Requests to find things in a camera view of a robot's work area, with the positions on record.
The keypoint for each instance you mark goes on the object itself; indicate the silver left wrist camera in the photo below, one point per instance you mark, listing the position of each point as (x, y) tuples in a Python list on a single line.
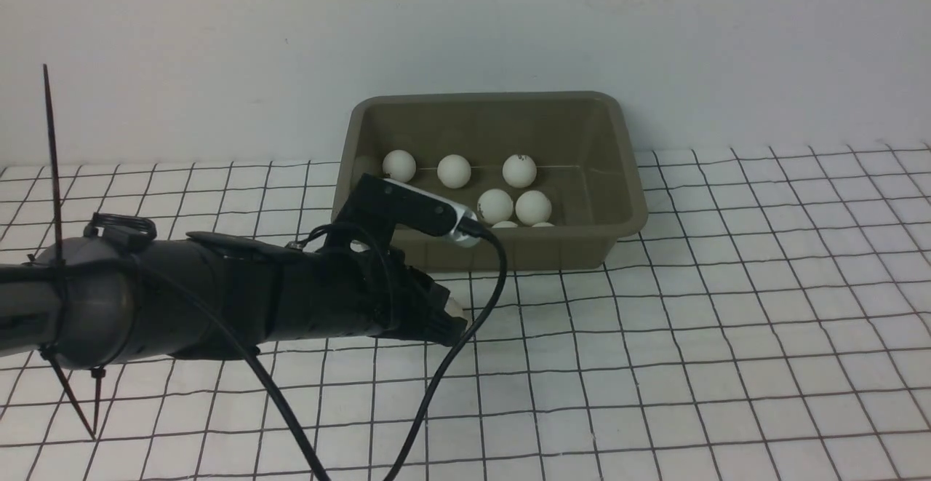
[(376, 206)]

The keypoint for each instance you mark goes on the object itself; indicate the white logo ping-pong ball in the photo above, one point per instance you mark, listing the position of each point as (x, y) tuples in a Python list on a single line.
[(495, 206)]

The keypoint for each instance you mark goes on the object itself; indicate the olive plastic storage bin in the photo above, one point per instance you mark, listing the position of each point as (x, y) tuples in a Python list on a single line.
[(578, 140)]

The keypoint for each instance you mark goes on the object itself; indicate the white black-grid tablecloth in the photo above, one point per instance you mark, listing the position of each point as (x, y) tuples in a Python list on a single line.
[(770, 322)]

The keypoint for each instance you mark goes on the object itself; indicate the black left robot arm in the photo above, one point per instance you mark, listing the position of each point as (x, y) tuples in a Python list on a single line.
[(116, 294)]

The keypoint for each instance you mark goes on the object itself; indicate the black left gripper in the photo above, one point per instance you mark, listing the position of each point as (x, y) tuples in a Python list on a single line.
[(378, 294)]

